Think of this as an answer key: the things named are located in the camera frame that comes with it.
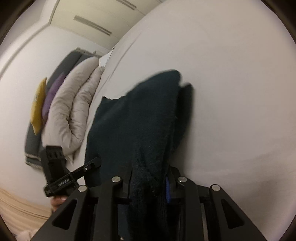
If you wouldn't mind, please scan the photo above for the purple pillow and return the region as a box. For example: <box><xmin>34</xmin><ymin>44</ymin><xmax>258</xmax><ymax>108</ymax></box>
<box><xmin>42</xmin><ymin>72</ymin><xmax>65</xmax><ymax>123</ymax></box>

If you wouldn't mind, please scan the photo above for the white bed sheet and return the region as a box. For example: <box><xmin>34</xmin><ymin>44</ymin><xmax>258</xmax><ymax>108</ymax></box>
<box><xmin>66</xmin><ymin>0</ymin><xmax>296</xmax><ymax>241</ymax></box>

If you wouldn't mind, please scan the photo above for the beige folded duvet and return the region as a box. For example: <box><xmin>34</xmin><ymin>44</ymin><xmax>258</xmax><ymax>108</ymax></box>
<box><xmin>42</xmin><ymin>57</ymin><xmax>104</xmax><ymax>162</ymax></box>

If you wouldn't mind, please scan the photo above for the grey upholstered headboard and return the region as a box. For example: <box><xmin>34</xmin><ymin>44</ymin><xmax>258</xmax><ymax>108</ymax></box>
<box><xmin>25</xmin><ymin>48</ymin><xmax>100</xmax><ymax>170</ymax></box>

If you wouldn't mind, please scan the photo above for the white wardrobe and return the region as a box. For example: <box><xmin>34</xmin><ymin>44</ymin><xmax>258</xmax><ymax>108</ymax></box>
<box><xmin>51</xmin><ymin>0</ymin><xmax>163</xmax><ymax>50</ymax></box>

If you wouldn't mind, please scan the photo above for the yellow pillow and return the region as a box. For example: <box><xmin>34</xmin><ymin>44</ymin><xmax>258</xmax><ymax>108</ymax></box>
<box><xmin>30</xmin><ymin>77</ymin><xmax>47</xmax><ymax>135</ymax></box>

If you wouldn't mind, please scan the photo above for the left hand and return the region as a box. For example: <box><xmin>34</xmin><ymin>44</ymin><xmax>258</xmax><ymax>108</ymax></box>
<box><xmin>50</xmin><ymin>196</ymin><xmax>67</xmax><ymax>213</ymax></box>

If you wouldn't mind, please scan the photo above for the dark green knit garment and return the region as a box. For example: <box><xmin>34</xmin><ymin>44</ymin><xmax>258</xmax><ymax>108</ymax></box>
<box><xmin>84</xmin><ymin>69</ymin><xmax>194</xmax><ymax>241</ymax></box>

